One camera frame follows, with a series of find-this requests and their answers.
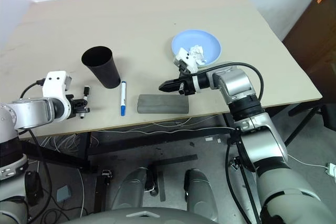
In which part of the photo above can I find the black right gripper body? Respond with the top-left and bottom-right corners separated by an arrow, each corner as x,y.
177,73 -> 196,97

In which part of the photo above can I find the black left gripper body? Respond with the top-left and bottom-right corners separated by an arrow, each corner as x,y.
69,94 -> 81,118

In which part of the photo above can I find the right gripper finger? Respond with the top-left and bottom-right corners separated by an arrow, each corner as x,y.
159,77 -> 182,88
159,85 -> 182,94

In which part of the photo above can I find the grey glasses case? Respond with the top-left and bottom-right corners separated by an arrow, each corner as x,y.
136,93 -> 191,115

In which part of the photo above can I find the white tissue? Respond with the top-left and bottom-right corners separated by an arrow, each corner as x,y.
188,45 -> 208,65

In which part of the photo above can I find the blue plate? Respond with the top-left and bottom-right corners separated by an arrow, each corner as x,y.
171,29 -> 224,67

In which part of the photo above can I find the black plastic cup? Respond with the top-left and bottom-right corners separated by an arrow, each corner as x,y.
81,46 -> 122,89

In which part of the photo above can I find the white marker with blue cap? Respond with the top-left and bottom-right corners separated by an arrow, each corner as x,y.
120,80 -> 128,117

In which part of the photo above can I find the wide flat black strip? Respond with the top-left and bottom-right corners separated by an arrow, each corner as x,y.
151,154 -> 198,167

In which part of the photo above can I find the small grey box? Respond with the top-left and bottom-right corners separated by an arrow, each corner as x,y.
56,185 -> 72,204

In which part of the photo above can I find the black stand base bar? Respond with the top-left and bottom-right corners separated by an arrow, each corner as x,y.
93,168 -> 114,213
229,155 -> 264,224

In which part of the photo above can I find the black oblong device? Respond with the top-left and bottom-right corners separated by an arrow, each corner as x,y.
24,170 -> 44,207

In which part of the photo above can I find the grey left robot leg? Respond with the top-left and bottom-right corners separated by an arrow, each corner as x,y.
111,167 -> 148,210

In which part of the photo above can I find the grey robot leg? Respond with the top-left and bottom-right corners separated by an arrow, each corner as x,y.
111,167 -> 148,210
183,168 -> 219,222

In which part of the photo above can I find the narrow flat black strip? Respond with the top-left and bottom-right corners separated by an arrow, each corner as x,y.
158,171 -> 167,202

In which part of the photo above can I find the grey right robot leg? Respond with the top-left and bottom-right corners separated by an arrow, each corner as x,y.
183,168 -> 219,222

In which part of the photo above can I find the grey robot torso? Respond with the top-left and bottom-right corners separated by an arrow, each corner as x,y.
59,206 -> 219,224

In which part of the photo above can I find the dark brown cabinet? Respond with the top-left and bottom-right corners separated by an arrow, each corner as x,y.
282,0 -> 336,130

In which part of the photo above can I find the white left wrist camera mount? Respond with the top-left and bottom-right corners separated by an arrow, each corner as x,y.
41,71 -> 74,119

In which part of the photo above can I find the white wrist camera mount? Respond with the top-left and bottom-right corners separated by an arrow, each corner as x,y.
41,71 -> 74,119
173,47 -> 200,94

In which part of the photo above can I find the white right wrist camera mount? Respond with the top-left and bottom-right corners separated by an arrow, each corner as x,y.
173,47 -> 200,94

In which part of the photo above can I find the white wire bundle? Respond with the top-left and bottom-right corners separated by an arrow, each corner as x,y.
38,131 -> 88,154

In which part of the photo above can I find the black table frame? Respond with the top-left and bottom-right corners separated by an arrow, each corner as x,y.
22,102 -> 336,173

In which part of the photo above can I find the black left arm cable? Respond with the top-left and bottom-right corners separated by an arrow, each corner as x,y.
19,78 -> 62,224

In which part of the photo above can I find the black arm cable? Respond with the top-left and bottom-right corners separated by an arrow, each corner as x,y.
196,62 -> 265,224
19,78 -> 62,224

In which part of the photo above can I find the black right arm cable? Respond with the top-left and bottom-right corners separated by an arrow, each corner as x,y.
196,62 -> 265,224

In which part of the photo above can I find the long white cable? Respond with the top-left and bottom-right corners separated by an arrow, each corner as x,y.
91,118 -> 329,168

